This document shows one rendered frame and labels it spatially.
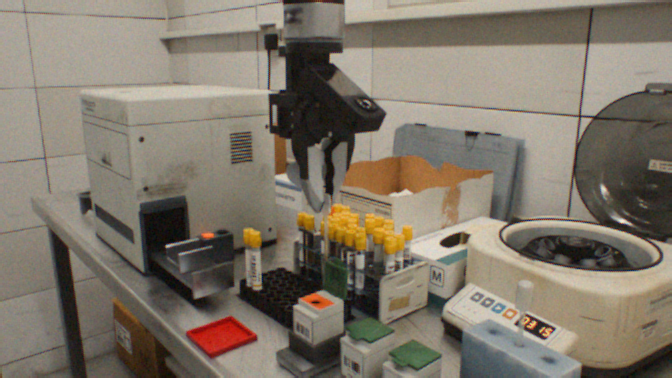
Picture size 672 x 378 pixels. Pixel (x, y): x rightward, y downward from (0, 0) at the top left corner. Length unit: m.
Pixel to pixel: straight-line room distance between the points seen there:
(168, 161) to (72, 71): 1.33
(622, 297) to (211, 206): 0.65
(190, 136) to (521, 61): 0.62
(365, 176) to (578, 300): 0.58
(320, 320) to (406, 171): 0.61
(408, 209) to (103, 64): 1.62
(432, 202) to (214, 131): 0.40
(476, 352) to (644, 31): 0.62
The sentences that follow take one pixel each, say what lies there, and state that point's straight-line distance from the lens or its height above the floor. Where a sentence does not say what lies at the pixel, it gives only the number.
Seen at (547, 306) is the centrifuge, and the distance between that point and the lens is 0.66.
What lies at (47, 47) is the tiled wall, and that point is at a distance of 2.18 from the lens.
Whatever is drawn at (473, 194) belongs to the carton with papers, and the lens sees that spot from 0.97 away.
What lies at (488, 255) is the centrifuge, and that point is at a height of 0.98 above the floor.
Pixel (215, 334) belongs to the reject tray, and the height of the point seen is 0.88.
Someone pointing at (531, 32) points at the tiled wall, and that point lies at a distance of 1.05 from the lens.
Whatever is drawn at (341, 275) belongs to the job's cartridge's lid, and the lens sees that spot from 0.62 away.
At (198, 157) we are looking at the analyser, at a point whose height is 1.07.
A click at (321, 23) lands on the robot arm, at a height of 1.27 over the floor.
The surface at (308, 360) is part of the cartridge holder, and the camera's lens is 0.63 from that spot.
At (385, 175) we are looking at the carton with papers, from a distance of 1.13.
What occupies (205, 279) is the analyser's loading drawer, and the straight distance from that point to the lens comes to 0.78.
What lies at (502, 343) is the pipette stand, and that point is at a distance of 0.52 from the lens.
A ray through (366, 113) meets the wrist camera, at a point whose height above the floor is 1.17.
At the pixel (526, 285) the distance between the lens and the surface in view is 0.49.
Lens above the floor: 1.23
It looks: 14 degrees down
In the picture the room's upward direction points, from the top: straight up
